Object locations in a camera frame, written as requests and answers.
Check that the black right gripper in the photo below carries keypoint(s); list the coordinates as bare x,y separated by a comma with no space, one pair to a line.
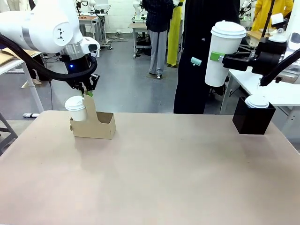
267,57

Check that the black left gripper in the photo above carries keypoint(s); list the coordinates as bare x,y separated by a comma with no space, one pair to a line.
78,68

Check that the small white lidded paper cup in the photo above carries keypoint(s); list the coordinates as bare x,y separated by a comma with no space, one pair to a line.
78,113

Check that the tall white lidded paper cup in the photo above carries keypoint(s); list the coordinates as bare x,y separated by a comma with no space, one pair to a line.
219,72

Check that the brown cardboard cup carrier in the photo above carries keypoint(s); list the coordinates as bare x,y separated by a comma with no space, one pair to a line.
93,131

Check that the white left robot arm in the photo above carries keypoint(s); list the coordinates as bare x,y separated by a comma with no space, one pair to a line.
47,28

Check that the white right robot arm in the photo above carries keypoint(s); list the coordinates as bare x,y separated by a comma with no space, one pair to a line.
293,37

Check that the wooden background table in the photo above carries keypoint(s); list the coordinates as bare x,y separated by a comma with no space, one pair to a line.
255,35

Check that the mint green roll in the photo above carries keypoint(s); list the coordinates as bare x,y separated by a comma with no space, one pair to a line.
196,61

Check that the black tripod pole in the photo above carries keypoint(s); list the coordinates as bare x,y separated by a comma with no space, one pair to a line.
267,18

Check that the person in yellow coat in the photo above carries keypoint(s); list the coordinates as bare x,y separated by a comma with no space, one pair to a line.
267,14

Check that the person in black clothes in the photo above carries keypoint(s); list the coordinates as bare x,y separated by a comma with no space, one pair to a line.
194,89

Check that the white side table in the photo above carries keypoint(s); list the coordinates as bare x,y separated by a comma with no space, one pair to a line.
281,96

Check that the white power strip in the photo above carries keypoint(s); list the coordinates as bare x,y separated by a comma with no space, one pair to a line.
31,115

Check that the white table with cardboard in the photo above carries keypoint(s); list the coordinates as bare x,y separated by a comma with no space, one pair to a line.
25,77

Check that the white background workbench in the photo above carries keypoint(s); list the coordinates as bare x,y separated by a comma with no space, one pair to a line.
93,25

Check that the black square box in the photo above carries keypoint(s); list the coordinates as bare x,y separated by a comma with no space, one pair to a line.
253,122

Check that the person in yellow garment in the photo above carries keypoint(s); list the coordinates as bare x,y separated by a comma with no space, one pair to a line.
174,39

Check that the grey background workbench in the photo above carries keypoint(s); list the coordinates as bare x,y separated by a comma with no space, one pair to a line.
139,30

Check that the person in plaid shirt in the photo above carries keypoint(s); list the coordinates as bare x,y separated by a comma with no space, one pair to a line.
157,42

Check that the brown cardboard sheet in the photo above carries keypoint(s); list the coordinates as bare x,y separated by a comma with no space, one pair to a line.
9,56

